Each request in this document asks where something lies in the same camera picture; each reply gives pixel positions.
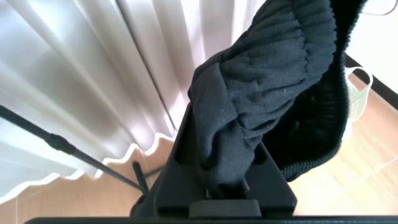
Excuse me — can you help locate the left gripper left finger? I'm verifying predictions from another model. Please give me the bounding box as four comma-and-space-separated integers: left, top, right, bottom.
154, 102, 208, 218

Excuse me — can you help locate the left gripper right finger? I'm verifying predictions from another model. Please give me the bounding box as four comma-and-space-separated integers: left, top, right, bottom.
247, 141, 298, 218

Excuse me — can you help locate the black garment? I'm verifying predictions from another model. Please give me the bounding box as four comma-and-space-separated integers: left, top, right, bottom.
187, 0, 369, 200

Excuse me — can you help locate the white laundry basket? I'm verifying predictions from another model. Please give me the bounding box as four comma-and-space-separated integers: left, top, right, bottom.
343, 66, 374, 141

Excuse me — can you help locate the black clothes rack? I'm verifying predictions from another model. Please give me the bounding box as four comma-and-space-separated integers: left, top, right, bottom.
0, 105, 164, 197

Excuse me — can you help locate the beige curtain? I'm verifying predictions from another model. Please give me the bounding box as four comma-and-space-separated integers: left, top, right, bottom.
0, 0, 268, 203

